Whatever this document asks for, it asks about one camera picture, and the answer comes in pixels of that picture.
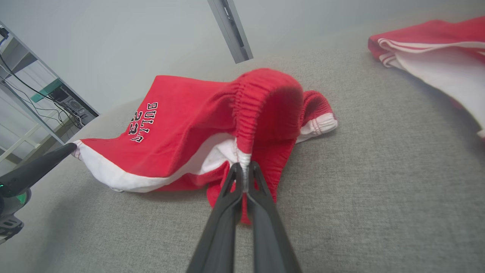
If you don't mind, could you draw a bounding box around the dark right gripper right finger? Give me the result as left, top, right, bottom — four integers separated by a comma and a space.
246, 162, 302, 273

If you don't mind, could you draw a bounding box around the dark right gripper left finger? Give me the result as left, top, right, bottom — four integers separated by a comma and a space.
186, 163, 244, 273

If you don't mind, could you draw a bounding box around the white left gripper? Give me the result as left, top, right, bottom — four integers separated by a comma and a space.
0, 143, 78, 244

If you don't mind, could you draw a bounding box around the red Bulls shorts white hem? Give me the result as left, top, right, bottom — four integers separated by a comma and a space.
72, 68, 338, 224

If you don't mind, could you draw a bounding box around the red Bulls 23 jersey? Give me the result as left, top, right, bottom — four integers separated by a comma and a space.
368, 16, 485, 143

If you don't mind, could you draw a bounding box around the grey shelf rack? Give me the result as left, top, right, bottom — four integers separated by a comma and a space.
0, 21, 100, 175

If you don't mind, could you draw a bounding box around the black computer tower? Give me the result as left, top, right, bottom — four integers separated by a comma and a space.
49, 85, 91, 126

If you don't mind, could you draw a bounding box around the grey partition post with feet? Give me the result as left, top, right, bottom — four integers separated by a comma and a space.
208, 0, 253, 64

